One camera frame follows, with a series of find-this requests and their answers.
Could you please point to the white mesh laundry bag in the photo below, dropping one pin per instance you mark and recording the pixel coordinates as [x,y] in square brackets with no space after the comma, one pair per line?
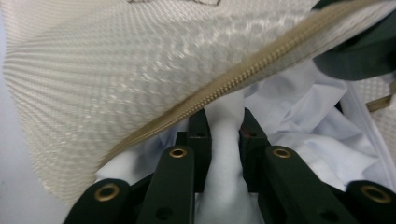
[124,77]

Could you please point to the white cloth garment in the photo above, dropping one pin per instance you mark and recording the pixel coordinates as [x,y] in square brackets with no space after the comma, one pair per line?
[305,130]

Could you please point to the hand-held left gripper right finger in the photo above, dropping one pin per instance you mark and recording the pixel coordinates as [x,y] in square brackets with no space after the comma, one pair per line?
[250,149]

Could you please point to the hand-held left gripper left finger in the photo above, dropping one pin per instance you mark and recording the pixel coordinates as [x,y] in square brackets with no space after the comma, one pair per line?
[200,149]

